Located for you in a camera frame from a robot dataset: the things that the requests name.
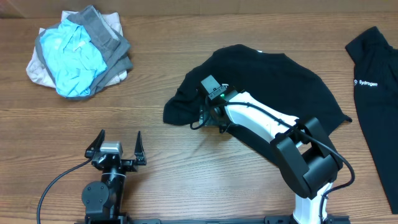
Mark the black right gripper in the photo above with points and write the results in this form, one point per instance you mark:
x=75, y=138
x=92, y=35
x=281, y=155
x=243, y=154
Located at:
x=206, y=120

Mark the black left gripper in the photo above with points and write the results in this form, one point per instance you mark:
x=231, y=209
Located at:
x=140, y=158

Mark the black t-shirt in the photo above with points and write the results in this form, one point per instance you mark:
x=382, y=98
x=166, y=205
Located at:
x=272, y=79

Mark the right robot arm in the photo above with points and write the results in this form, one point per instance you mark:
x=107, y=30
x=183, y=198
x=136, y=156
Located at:
x=305, y=156

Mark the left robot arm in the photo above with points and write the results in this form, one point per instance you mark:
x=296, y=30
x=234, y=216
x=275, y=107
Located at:
x=103, y=199

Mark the light blue folded shirt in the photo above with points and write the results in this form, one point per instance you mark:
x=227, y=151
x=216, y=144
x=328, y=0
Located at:
x=72, y=59

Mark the grey folded garment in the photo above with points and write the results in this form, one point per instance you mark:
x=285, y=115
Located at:
x=113, y=46

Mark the beige folded garment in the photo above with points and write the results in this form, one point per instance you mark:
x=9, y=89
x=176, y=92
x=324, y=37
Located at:
x=37, y=72

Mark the black shirt with white logo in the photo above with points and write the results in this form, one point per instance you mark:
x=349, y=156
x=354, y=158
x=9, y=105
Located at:
x=375, y=97

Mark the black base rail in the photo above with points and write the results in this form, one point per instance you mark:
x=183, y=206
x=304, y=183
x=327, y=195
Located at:
x=211, y=221

